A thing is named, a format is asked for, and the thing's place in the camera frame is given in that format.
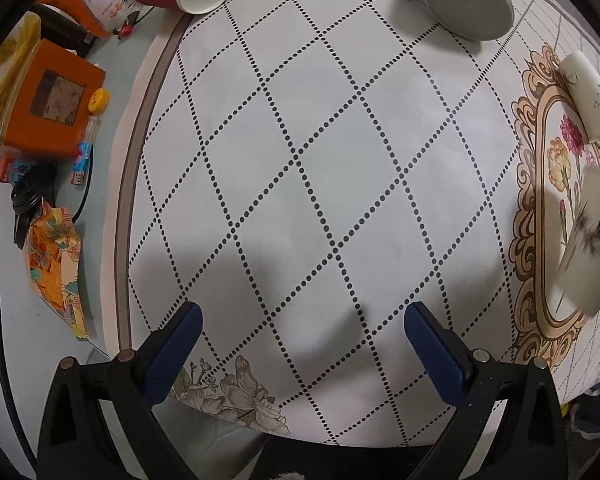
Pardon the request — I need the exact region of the yellow bottle cap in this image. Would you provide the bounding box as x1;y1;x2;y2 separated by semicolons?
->
87;88;110;115

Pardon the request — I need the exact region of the small blue-label vial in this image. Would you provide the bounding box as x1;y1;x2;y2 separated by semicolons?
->
71;115;100;185

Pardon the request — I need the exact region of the white bamboo-print paper cup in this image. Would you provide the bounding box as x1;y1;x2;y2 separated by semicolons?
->
555;166;600;318

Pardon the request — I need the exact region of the black cylinder speaker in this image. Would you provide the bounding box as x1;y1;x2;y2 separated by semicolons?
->
29;3;97;58

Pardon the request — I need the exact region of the yellow plastic bag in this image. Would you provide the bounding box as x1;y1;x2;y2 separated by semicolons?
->
0;11;41;144

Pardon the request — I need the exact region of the orange gift box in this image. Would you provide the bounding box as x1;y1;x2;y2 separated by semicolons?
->
0;39;106;160

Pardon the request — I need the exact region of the black coiled cable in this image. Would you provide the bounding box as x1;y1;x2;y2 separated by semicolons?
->
10;148;94;250

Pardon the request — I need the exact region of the colourful orange paper packet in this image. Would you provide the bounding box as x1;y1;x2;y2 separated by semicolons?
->
23;200;88;340

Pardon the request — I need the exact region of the patterned white tablecloth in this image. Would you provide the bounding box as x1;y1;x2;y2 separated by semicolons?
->
100;0;600;446

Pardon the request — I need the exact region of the orange-white drink bottle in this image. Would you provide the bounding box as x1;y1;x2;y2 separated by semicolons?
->
36;0;129;38

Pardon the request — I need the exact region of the white floral paper cup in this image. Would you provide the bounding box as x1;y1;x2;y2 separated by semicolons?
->
559;51;600;144

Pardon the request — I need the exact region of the small red-blue box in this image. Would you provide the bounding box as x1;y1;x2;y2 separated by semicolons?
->
0;155;36;185

